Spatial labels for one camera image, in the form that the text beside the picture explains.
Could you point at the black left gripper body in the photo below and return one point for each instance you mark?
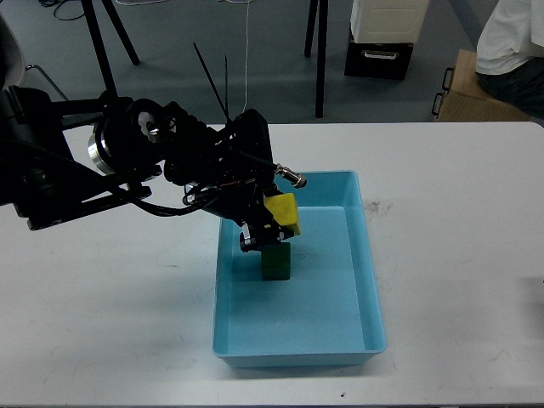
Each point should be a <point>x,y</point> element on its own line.
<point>226,172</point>

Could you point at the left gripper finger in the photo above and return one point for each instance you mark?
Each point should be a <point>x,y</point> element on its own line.
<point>255,237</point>

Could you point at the green cube block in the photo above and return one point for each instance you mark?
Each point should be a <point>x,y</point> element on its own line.
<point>275,262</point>

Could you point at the yellow cube block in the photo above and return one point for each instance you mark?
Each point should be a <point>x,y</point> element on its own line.
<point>284,209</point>

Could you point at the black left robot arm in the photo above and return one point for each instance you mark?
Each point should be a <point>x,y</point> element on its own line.
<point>61,161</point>

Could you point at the light blue plastic bin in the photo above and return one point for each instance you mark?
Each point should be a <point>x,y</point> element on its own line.
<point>328,312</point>

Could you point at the black tripod legs right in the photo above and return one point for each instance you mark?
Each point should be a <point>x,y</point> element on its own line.
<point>316,29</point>

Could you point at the black tripod legs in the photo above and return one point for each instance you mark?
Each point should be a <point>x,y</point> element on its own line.
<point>108,33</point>
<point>316,29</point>

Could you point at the white plastic container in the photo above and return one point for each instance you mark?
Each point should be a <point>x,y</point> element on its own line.
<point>387,21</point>

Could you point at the black tripod legs left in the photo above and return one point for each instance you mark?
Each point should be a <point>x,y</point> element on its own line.
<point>108,33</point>

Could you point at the grey chair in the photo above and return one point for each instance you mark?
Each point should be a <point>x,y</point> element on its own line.
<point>13,63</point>

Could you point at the person in white shirt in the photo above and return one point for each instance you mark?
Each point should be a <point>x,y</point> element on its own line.
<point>509,62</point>

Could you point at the black case with handle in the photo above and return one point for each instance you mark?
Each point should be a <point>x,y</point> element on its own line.
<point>377,60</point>

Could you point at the wooden box with handles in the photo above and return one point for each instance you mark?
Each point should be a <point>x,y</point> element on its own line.
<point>461,98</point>

